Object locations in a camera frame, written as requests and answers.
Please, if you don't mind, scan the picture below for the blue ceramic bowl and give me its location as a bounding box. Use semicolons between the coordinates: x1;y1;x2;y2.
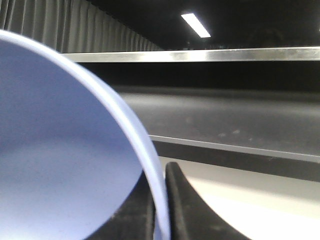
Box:
0;30;171;240

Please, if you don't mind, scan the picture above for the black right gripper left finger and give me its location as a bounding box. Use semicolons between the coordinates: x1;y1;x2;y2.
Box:
89;172;155;240

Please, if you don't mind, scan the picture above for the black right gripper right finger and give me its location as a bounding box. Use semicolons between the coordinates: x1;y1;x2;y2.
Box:
165;162;248;240

